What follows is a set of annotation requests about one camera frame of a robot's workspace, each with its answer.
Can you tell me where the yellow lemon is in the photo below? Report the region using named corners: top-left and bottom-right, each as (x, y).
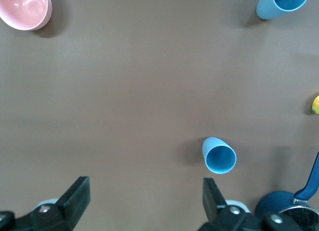
top-left (311, 95), bottom-right (319, 115)

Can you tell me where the dark blue saucepan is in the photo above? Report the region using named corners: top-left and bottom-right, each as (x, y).
top-left (254, 151), bottom-right (319, 231)

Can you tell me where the light blue plastic cup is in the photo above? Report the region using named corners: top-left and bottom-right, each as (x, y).
top-left (201, 136), bottom-right (237, 175)
top-left (256, 0), bottom-right (312, 20)

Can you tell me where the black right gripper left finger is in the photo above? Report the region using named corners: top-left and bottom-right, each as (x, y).
top-left (0, 176), bottom-right (91, 231)

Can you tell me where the glass saucepan lid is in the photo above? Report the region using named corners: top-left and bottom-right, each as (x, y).
top-left (278, 206), bottom-right (319, 231)

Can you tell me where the pink bowl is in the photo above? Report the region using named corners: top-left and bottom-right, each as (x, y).
top-left (0, 0), bottom-right (53, 31)

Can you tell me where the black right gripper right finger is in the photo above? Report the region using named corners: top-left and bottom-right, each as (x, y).
top-left (198, 177), bottom-right (303, 231)

